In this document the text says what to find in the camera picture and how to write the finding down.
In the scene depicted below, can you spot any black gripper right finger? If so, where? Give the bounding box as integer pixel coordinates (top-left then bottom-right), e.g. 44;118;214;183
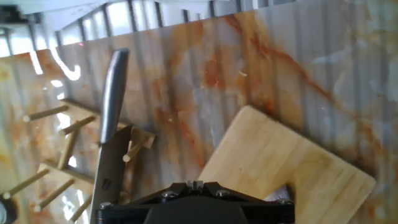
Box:
196;180;296;224

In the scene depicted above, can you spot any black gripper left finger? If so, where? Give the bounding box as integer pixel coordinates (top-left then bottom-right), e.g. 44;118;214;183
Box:
95;180;197;224

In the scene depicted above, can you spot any red onion wedge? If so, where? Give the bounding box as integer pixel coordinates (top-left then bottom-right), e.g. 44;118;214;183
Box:
264;185;295;203

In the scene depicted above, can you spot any steel kitchen knife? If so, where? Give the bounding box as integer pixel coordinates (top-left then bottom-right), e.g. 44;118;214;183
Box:
89;47;133;224

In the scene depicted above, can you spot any wooden cutting board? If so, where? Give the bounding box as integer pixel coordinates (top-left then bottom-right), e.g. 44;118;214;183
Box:
198;105;377;224

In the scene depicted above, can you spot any wooden peg rack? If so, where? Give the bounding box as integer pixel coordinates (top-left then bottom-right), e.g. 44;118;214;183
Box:
0;98;157;224

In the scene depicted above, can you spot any marble pattern table mat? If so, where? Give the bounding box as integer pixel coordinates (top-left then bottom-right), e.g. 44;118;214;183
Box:
0;0;398;224

